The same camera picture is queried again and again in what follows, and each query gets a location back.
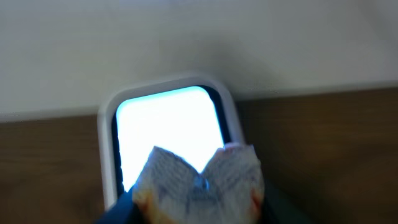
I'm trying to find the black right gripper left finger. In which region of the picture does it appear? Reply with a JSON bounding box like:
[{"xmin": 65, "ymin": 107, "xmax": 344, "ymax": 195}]
[{"xmin": 95, "ymin": 188, "xmax": 146, "ymax": 224}]

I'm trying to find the orange snack packet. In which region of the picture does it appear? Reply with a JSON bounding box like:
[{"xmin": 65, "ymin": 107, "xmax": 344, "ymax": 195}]
[{"xmin": 132, "ymin": 144, "xmax": 265, "ymax": 223}]

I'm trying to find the white barcode scanner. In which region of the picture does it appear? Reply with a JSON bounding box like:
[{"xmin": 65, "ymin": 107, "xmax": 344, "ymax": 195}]
[{"xmin": 97, "ymin": 74, "xmax": 245, "ymax": 210}]

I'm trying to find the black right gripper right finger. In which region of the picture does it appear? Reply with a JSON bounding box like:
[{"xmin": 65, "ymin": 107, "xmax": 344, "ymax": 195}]
[{"xmin": 261, "ymin": 183, "xmax": 311, "ymax": 224}]

